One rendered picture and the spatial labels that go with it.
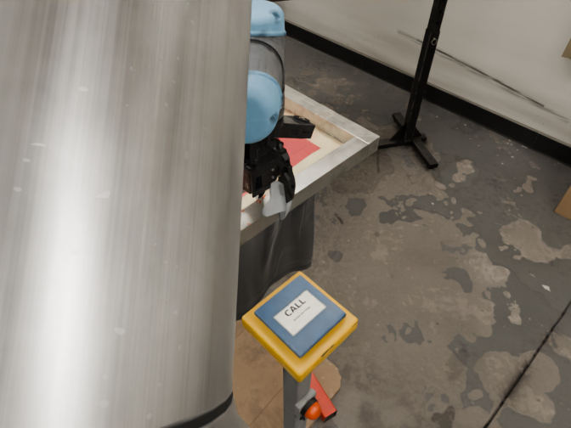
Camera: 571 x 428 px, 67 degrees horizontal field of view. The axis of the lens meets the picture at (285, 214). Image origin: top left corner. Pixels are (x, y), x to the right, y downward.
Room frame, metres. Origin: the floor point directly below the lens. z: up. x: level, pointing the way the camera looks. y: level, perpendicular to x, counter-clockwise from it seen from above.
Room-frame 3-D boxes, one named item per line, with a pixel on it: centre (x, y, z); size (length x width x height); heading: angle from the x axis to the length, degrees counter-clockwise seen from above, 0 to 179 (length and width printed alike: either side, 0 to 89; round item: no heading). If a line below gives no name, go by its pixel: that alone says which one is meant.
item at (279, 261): (0.62, 0.08, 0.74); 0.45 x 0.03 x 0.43; 134
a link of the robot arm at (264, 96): (0.45, 0.06, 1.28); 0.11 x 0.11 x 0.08; 88
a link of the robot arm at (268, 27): (0.54, 0.04, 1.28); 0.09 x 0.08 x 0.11; 178
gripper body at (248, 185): (0.54, 0.04, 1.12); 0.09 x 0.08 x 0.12; 134
